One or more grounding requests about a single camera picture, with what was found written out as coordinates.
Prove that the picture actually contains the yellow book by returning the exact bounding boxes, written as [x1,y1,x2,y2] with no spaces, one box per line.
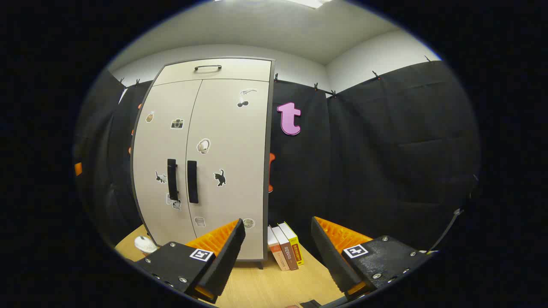
[278,222,304,266]

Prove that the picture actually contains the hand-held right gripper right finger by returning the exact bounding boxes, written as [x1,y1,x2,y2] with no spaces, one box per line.
[310,216,433,302]

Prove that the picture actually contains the ceiling light panel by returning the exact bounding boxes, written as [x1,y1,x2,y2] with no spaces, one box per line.
[283,0,334,10]

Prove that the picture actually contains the white double-door shoe cabinet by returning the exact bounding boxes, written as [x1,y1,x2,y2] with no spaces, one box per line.
[130,56,275,269]

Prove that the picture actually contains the grey cable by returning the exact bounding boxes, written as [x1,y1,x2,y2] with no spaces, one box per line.
[426,208,465,255]

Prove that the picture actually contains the black backdrop cloth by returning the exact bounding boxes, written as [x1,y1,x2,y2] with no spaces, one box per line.
[73,60,480,257]

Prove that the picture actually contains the brown book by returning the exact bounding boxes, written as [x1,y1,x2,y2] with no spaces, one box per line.
[272,225,299,270]

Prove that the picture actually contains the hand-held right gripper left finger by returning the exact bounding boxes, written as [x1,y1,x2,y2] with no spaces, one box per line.
[136,218,247,303]

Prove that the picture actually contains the white round object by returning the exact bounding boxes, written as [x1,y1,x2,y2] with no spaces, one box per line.
[134,235,159,254]

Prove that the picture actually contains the white cabinet door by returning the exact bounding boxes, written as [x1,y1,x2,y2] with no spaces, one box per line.
[131,80,203,248]
[185,78,270,261]

